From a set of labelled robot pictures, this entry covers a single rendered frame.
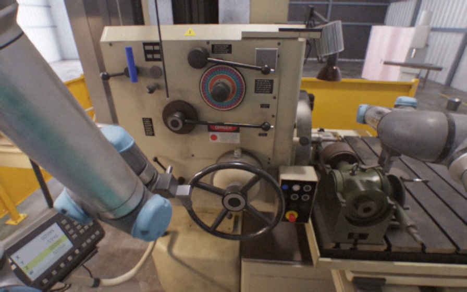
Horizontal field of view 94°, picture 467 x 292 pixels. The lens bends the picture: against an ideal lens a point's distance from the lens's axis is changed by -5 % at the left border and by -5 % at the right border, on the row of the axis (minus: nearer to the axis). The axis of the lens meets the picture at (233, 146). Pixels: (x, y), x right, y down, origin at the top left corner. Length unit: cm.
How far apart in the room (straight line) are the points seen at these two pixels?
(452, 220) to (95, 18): 238
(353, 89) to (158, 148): 302
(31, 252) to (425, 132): 118
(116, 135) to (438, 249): 141
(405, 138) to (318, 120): 306
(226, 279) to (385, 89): 317
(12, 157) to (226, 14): 173
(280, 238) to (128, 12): 175
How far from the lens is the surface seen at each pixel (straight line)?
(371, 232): 124
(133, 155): 53
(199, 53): 83
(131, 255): 252
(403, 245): 137
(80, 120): 29
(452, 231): 161
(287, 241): 168
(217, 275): 175
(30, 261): 106
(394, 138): 64
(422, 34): 687
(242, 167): 75
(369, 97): 377
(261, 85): 89
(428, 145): 61
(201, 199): 120
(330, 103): 360
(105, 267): 254
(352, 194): 109
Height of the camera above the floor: 190
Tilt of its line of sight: 28 degrees down
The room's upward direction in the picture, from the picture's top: straight up
